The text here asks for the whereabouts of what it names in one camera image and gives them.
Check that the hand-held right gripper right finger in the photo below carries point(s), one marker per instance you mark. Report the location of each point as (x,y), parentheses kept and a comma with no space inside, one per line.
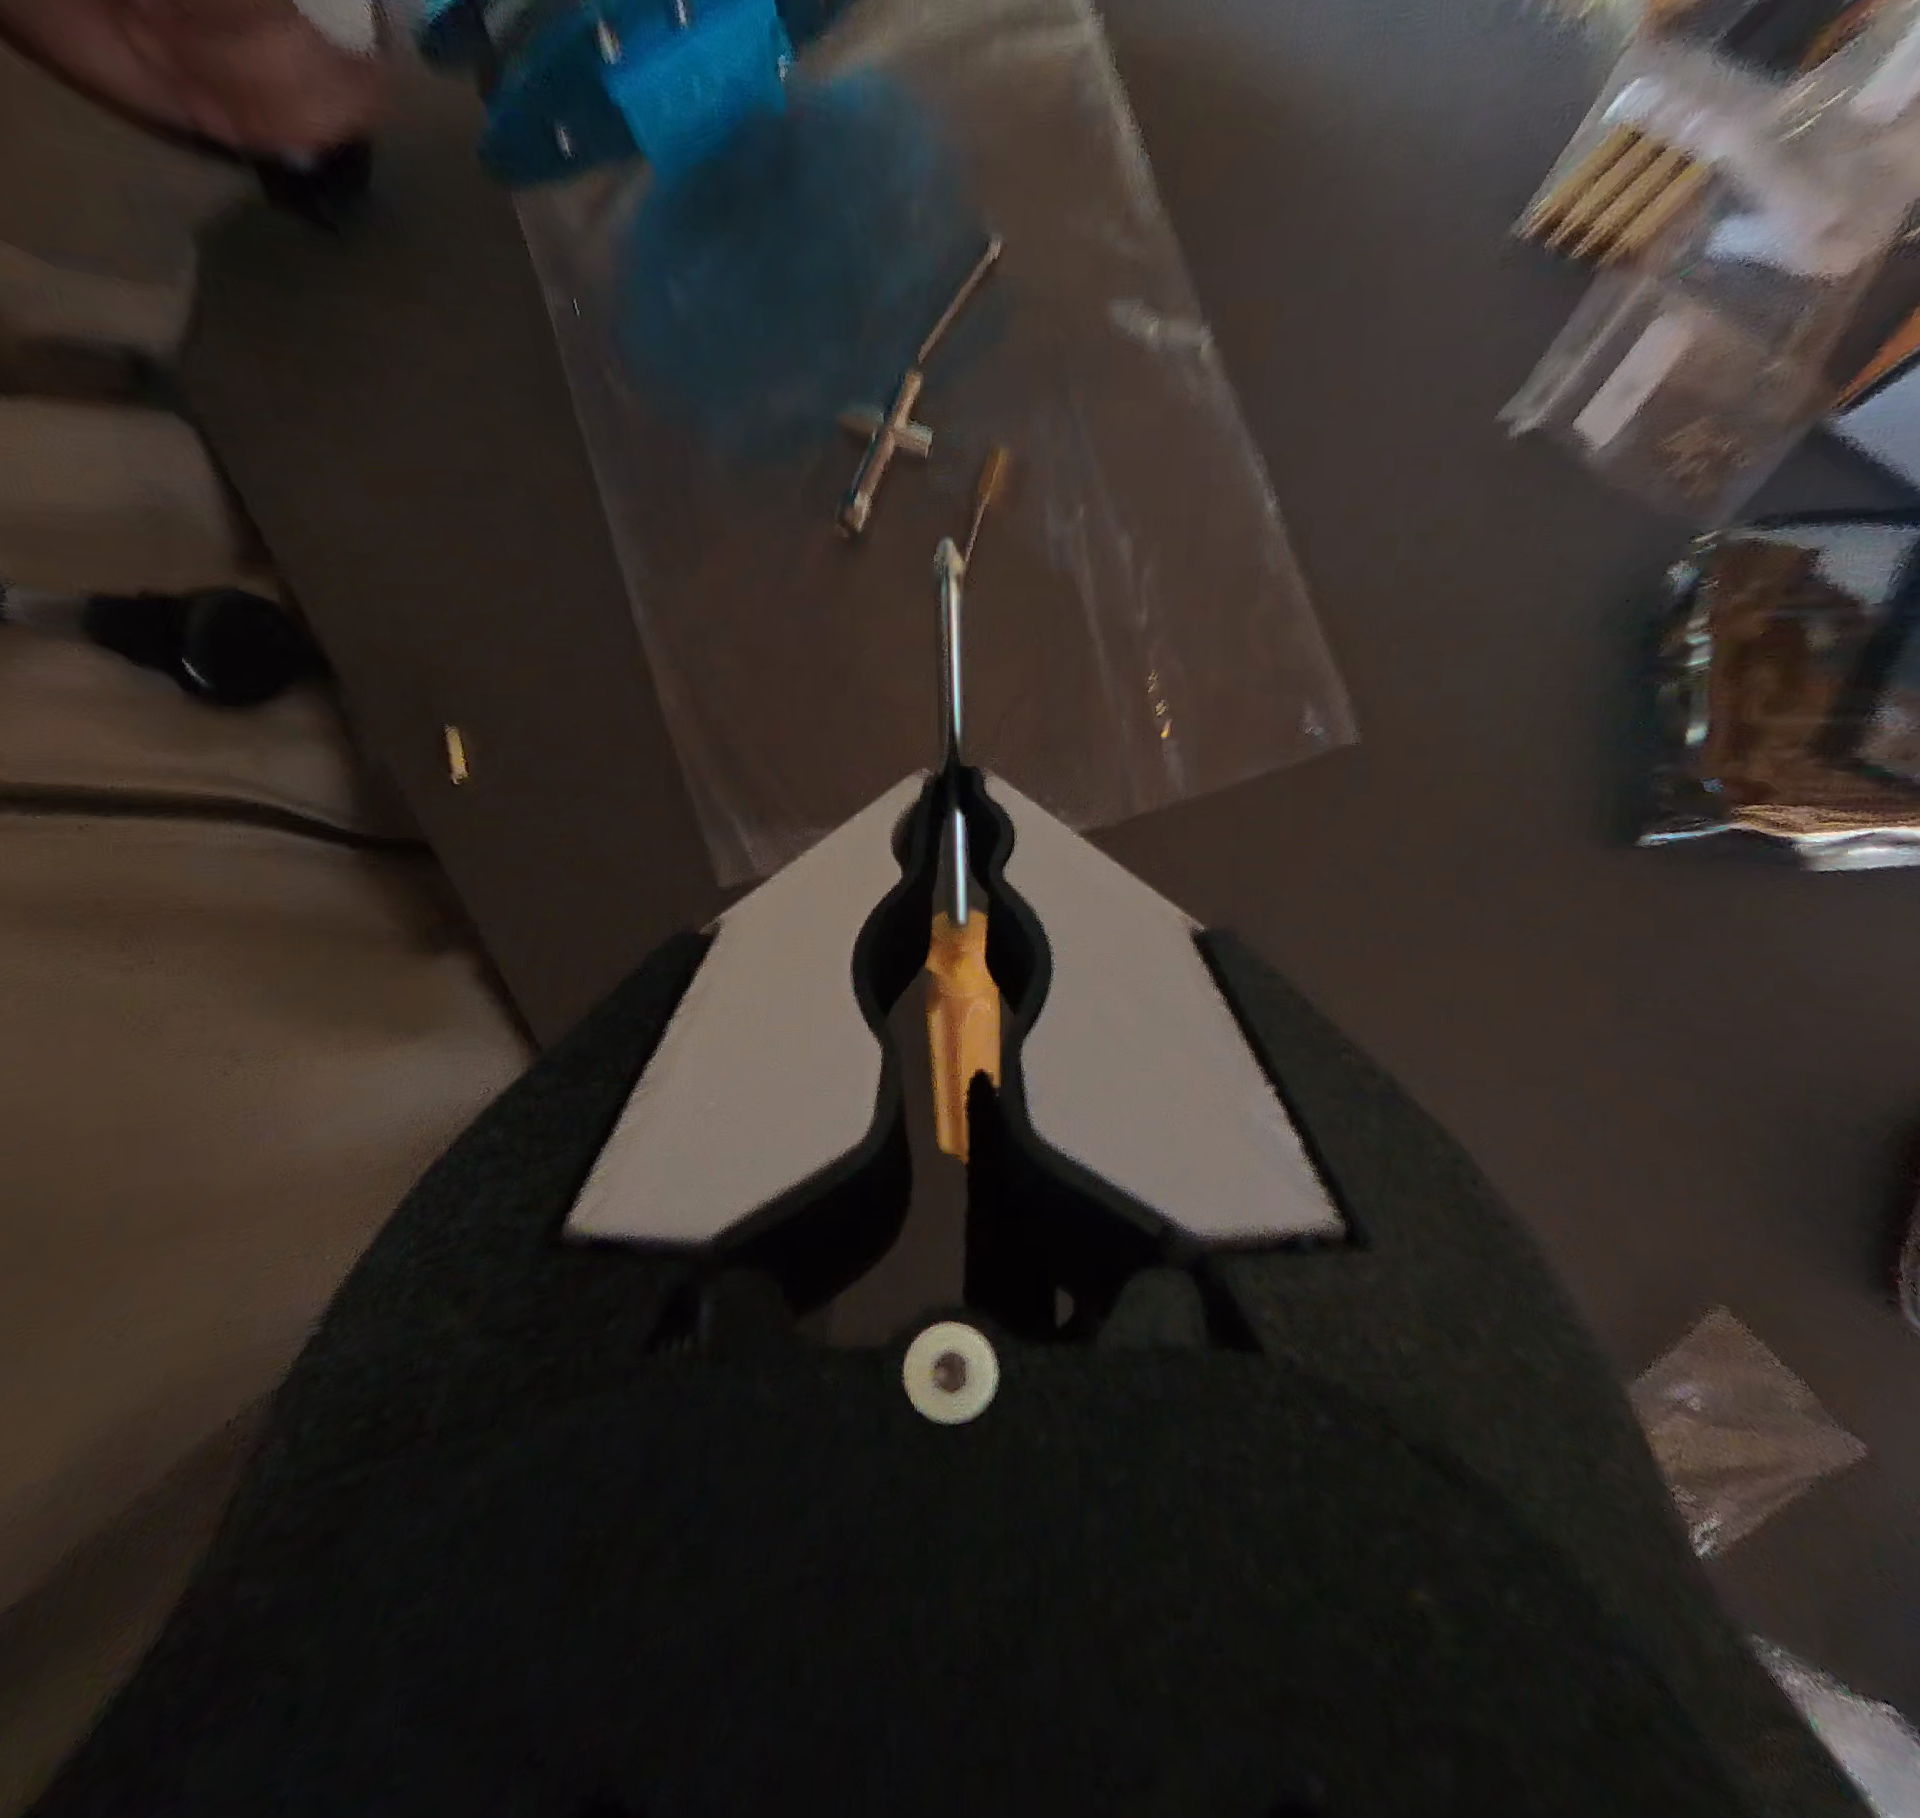
(1170,1083)

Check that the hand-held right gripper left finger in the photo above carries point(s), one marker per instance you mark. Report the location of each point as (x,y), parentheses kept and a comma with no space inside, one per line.
(734,1083)

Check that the long orange rod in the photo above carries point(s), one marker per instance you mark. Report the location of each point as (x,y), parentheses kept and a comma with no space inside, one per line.
(960,1009)

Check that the blue round turntable assembly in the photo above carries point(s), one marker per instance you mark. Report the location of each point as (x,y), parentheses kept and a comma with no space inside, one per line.
(690,62)

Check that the small black socket wrench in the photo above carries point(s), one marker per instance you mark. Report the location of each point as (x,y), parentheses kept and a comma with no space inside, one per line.
(900,430)

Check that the person's left hand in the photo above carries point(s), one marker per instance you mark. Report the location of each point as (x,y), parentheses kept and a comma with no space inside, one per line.
(150,18)

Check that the small empty clear bag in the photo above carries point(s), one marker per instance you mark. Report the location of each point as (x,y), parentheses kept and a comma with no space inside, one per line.
(1740,1428)

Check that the shiny foil bag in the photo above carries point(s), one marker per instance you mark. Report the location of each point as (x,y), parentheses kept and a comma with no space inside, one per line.
(1785,693)

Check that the pile of small hardware bags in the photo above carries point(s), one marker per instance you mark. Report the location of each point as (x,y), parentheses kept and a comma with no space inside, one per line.
(1681,198)

